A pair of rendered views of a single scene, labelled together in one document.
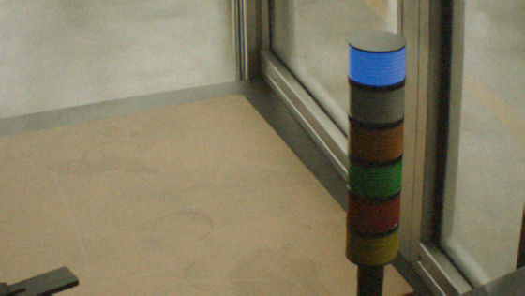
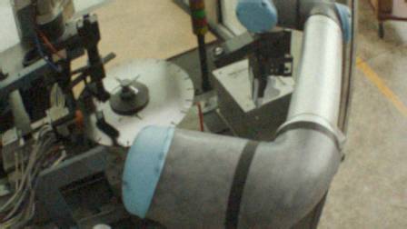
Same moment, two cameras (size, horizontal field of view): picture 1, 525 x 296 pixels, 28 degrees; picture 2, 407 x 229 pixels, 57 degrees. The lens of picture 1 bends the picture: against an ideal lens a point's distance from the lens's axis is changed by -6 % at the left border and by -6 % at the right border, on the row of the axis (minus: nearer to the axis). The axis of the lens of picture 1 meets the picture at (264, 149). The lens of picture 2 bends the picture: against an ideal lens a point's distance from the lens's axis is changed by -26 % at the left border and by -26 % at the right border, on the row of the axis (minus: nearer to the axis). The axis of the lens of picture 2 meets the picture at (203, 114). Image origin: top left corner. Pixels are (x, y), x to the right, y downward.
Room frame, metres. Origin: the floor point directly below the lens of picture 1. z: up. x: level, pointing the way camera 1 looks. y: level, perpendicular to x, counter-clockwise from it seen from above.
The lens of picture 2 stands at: (-0.39, 0.02, 1.76)
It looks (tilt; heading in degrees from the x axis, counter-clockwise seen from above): 44 degrees down; 355
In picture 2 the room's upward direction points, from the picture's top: 7 degrees counter-clockwise
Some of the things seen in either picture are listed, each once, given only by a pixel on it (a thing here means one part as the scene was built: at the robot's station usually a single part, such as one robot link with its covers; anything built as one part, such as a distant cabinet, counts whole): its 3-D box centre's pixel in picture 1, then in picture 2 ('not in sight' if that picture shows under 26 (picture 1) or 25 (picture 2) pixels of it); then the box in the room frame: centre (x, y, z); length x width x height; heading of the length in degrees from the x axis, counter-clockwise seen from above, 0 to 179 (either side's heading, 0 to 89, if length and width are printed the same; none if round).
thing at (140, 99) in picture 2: not in sight; (127, 94); (0.55, 0.13, 0.96); 0.11 x 0.11 x 0.03
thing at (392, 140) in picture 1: (375, 133); (196, 2); (0.76, -0.09, 1.08); 0.05 x 0.04 x 0.03; 17
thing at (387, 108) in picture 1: (376, 96); not in sight; (0.76, -0.09, 1.11); 0.05 x 0.04 x 0.03; 17
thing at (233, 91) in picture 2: not in sight; (258, 100); (0.59, -0.21, 0.82); 0.18 x 0.18 x 0.15; 17
